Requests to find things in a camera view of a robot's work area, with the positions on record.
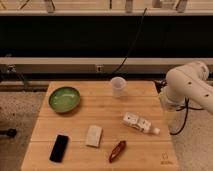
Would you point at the white sponge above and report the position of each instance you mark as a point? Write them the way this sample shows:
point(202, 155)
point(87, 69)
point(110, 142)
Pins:
point(93, 136)

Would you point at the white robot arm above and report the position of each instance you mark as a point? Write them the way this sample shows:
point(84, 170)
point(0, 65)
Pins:
point(187, 81)

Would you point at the green ceramic bowl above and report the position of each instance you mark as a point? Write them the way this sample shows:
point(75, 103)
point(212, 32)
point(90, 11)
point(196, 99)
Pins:
point(64, 99)

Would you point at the translucent plastic cup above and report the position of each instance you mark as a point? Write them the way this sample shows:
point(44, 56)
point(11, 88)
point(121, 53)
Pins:
point(118, 86)

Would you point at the white plastic bottle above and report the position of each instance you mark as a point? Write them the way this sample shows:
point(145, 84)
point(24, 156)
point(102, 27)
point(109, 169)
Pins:
point(139, 123)

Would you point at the brown wooden boat-shaped object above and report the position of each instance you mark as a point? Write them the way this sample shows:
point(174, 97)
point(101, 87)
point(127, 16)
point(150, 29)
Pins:
point(120, 147)

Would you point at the black rectangular block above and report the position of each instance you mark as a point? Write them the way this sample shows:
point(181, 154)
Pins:
point(59, 148)

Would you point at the black knob at left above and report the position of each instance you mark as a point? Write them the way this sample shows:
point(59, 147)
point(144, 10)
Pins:
point(9, 132)

